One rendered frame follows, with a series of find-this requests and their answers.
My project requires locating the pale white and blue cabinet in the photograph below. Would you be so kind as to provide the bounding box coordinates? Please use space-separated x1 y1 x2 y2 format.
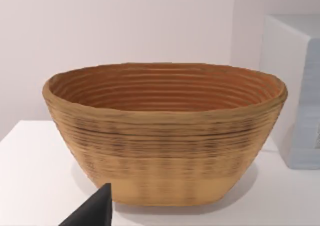
258 13 320 171

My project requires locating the woven wooden basket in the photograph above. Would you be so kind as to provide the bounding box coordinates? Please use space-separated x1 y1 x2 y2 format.
41 62 289 208

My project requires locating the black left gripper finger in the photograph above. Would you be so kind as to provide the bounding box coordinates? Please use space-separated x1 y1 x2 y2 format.
58 182 113 226

